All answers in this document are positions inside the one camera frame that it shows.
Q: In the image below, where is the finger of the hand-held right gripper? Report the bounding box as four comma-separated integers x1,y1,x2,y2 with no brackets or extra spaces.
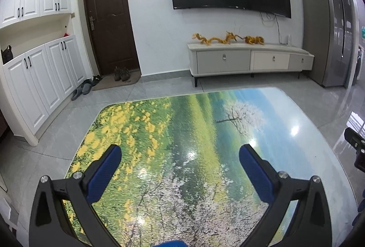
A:
344,127,365,172

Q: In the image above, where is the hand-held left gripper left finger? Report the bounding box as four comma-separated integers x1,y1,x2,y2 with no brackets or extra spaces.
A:
29,144,123,247

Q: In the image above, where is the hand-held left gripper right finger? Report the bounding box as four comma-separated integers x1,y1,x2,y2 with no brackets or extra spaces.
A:
238,144,333,247

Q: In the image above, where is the scenery print glass table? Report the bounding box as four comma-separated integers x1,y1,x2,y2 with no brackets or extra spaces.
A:
64,87,358,247

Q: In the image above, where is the brown doormat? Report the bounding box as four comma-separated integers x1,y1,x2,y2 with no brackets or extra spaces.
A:
92,71,141,91

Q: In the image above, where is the grey washing machine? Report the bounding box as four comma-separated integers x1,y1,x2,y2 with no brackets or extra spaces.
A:
352,46,365,86

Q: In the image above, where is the white built-in shoe cabinet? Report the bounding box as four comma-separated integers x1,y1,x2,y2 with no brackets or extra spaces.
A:
0,0,87,147

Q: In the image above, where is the white low television cabinet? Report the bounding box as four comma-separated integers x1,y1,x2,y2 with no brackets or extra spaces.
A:
187,42,315,87

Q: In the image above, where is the grey tall refrigerator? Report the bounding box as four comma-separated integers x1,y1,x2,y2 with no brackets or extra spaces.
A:
298,0,360,89

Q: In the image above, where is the short golden animal ornament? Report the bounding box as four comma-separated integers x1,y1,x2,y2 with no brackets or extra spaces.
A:
244,35,266,45

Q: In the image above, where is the long golden dragon ornament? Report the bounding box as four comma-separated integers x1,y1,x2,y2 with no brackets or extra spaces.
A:
192,32,244,47

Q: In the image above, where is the dark brown entrance door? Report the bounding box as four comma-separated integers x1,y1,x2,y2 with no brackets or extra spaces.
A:
76,0,141,76

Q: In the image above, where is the black handbag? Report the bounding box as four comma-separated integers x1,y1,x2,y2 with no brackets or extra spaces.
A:
1,45,13,64

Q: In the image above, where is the black television cable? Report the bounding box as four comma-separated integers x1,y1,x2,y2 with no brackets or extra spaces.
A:
259,12,289,45

